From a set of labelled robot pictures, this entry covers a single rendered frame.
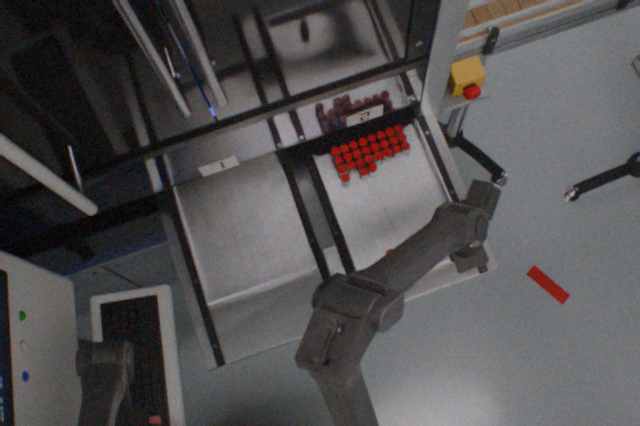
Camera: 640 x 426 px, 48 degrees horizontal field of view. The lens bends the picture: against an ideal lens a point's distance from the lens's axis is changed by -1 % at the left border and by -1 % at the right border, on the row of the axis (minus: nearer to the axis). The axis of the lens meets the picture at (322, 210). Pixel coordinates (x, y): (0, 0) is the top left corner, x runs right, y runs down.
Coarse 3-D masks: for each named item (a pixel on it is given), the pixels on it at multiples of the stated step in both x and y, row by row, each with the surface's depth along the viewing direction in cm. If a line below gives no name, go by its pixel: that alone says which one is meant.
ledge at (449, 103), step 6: (486, 84) 177; (486, 90) 176; (444, 96) 177; (462, 96) 176; (480, 96) 176; (486, 96) 176; (444, 102) 176; (450, 102) 176; (456, 102) 176; (462, 102) 176; (468, 102) 176; (444, 108) 176; (450, 108) 176; (456, 108) 177
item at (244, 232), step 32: (256, 160) 174; (192, 192) 173; (224, 192) 173; (256, 192) 172; (288, 192) 170; (192, 224) 171; (224, 224) 171; (256, 224) 170; (288, 224) 170; (192, 256) 166; (224, 256) 169; (256, 256) 168; (288, 256) 168; (224, 288) 167; (256, 288) 166
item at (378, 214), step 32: (416, 128) 174; (320, 160) 174; (416, 160) 172; (352, 192) 171; (384, 192) 171; (416, 192) 170; (352, 224) 169; (384, 224) 169; (416, 224) 169; (352, 256) 164; (448, 256) 166
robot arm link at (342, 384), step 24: (336, 288) 99; (360, 288) 99; (336, 312) 97; (360, 312) 95; (312, 336) 96; (336, 336) 95; (360, 336) 95; (312, 360) 95; (336, 360) 94; (360, 360) 97; (336, 384) 96; (360, 384) 101; (336, 408) 102; (360, 408) 103
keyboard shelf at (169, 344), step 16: (144, 288) 176; (160, 288) 176; (96, 304) 175; (160, 304) 175; (96, 320) 174; (160, 320) 174; (96, 336) 173; (176, 352) 172; (176, 368) 171; (176, 384) 170; (176, 400) 169; (176, 416) 168
